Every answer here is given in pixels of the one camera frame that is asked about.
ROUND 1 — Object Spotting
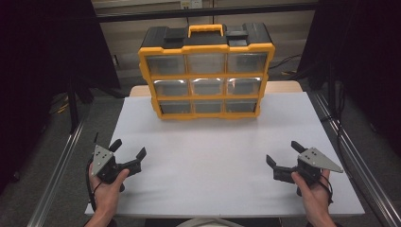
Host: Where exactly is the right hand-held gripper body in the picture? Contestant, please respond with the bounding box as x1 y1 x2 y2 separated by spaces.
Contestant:
296 147 345 187

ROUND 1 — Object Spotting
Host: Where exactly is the group of clear plastic drawers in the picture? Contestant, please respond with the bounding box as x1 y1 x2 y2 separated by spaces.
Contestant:
146 52 269 114

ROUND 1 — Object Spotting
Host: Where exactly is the yellow and black organizer cabinet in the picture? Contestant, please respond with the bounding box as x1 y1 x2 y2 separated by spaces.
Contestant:
137 22 276 121

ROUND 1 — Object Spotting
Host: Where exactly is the black floor cable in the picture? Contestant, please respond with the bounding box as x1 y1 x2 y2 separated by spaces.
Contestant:
268 53 304 71

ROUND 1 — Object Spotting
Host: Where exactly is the black horizontal bar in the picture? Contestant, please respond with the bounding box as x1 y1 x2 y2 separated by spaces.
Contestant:
94 2 320 24

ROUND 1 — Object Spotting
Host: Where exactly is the yellow floor cable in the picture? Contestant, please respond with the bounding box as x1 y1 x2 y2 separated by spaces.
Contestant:
48 94 71 115

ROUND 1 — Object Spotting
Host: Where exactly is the aluminium floor rail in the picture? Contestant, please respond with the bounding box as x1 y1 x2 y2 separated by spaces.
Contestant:
310 90 401 227
26 119 87 227

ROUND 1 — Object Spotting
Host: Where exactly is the person's left hand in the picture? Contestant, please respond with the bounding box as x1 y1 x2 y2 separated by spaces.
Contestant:
87 163 131 219

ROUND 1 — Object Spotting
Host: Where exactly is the black metal stand post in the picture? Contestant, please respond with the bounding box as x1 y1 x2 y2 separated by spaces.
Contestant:
66 70 80 134

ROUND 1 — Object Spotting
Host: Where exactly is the black cable along rail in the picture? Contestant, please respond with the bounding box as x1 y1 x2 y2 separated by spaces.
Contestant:
321 62 357 181

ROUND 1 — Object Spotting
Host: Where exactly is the person's right hand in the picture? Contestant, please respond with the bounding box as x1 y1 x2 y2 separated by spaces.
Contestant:
289 168 333 221

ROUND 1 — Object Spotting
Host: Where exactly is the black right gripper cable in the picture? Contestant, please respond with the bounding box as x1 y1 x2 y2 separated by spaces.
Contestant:
317 173 335 206

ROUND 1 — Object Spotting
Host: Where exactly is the white wall socket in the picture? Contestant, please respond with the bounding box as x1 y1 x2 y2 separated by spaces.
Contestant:
180 0 203 9

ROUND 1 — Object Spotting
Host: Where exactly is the black curtain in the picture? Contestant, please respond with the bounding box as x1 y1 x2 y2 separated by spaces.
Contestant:
296 0 401 159
0 0 122 194

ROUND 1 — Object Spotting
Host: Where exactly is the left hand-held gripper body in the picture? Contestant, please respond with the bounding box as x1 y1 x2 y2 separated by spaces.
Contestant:
90 144 128 185

